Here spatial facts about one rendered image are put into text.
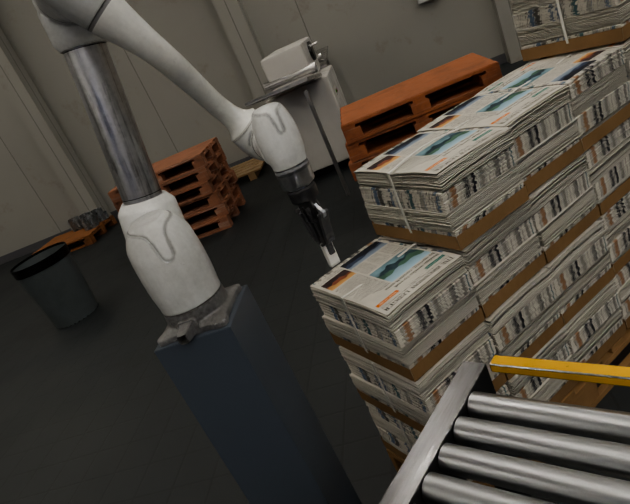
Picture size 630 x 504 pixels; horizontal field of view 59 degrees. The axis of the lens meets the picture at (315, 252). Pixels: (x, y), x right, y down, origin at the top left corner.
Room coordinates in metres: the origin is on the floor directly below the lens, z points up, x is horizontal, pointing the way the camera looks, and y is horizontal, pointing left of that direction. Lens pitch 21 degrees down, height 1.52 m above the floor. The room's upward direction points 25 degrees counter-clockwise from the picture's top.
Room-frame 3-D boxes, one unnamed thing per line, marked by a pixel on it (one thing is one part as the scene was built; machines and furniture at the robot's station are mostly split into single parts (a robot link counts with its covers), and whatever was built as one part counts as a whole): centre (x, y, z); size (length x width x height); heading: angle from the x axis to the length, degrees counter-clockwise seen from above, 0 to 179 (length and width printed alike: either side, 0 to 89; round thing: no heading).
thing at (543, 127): (1.67, -0.67, 0.95); 0.38 x 0.29 x 0.23; 23
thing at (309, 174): (1.37, -0.04, 1.19); 0.09 x 0.09 x 0.06
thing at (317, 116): (6.13, -0.62, 0.66); 2.81 x 0.70 x 1.32; 165
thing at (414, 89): (3.95, -1.09, 0.40); 1.12 x 0.77 x 0.81; 77
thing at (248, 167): (7.53, 0.68, 0.06); 1.21 x 0.83 x 0.11; 76
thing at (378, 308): (1.60, -0.54, 0.42); 1.17 x 0.39 x 0.83; 115
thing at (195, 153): (5.96, 1.06, 0.40); 1.11 x 0.80 x 0.79; 76
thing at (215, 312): (1.22, 0.32, 1.03); 0.22 x 0.18 x 0.06; 165
